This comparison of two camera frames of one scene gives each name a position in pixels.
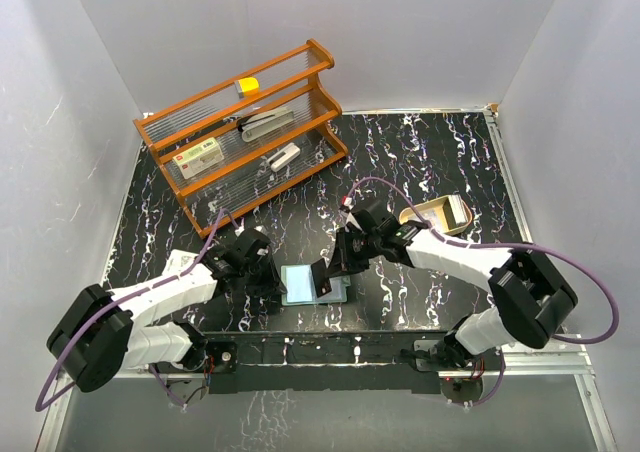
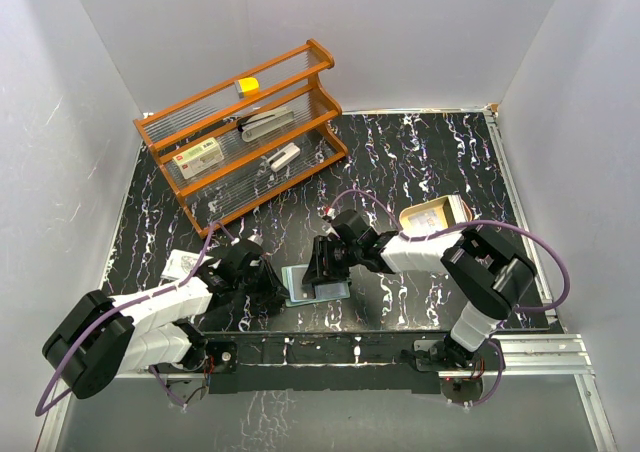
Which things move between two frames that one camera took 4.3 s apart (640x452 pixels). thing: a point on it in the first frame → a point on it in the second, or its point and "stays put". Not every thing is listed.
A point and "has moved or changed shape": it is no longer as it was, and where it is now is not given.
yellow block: (245, 84) stays put
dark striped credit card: (321, 278) has moved or changed shape
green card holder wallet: (301, 288) stays put
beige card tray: (444, 214) stays put
